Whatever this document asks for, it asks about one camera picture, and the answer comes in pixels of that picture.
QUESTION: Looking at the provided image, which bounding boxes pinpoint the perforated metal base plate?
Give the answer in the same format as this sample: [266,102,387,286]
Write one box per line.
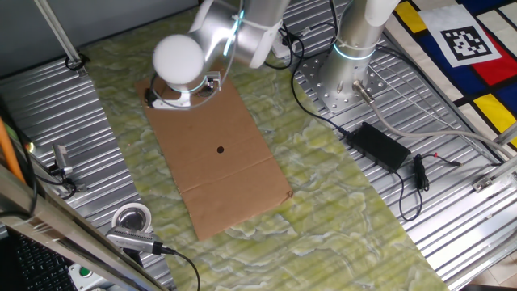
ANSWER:
[296,52,389,114]

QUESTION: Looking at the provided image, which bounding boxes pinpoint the black cable with round plug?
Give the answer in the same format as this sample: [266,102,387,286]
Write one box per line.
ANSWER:
[144,87,158,109]

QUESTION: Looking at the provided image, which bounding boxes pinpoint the white plastic wrist bracket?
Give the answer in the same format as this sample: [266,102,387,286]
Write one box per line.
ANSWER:
[206,70,222,92]

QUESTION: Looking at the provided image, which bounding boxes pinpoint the aluminium frame profile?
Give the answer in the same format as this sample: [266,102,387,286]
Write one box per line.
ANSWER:
[470,120,517,194]

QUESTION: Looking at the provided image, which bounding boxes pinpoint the silver depth camera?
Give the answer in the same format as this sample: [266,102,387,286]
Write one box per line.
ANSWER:
[105,225,165,268]

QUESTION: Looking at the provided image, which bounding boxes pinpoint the grey box green button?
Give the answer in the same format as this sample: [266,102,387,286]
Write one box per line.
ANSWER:
[67,262,118,291]

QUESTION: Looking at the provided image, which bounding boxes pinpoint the green marble pattern mat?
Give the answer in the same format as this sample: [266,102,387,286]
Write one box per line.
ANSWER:
[80,6,452,291]

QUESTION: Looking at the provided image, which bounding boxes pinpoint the grey metal clamp tool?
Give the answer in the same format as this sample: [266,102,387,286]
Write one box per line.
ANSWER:
[47,143,89,194]

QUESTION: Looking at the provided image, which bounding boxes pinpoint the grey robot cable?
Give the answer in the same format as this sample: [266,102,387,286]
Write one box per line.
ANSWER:
[351,79,517,159]

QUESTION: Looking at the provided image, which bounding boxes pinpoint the black keyboard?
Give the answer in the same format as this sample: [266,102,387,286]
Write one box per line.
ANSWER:
[0,230,78,291]

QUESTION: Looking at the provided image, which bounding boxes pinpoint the silver metal frame bar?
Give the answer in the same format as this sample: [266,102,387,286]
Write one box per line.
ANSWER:
[0,161,170,291]

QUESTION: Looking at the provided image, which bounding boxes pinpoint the black adapter mains cable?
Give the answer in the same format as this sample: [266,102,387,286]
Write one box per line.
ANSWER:
[264,27,353,138]

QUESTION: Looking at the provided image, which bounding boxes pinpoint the white fiducial tag sheet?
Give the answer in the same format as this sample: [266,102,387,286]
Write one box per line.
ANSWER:
[418,3,502,68]

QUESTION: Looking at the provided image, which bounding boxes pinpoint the black connector with red wire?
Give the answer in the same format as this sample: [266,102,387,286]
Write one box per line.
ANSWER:
[411,152,464,192]

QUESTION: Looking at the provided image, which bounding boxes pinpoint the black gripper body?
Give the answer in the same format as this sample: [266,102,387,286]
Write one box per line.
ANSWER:
[196,83,216,99]

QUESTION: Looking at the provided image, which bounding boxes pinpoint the colourful block pattern cloth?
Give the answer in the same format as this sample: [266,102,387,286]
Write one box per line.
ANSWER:
[383,0,517,149]

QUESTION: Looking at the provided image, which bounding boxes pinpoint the black power adapter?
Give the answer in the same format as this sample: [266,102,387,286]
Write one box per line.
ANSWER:
[345,121,412,174]

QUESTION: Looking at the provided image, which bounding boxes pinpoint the silver slanted support pole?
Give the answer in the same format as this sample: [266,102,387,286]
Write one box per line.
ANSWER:
[34,0,88,78]

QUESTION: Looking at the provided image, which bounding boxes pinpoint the orange cable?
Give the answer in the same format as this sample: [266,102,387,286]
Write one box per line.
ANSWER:
[0,116,26,185]

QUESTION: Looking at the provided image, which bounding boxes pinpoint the brown cardboard sheet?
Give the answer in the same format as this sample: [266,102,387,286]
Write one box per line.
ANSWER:
[134,64,294,243]

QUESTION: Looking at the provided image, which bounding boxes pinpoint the large round steel bowl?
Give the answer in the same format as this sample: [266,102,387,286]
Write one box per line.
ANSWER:
[111,201,153,234]

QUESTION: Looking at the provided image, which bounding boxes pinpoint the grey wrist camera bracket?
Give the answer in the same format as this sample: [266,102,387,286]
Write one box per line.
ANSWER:
[151,91,192,111]

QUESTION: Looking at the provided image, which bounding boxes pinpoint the thin black adapter cable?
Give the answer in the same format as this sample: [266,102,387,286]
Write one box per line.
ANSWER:
[393,155,429,222]

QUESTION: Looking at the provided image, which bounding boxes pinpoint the black camera cable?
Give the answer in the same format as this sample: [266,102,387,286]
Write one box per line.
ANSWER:
[159,246,202,291]

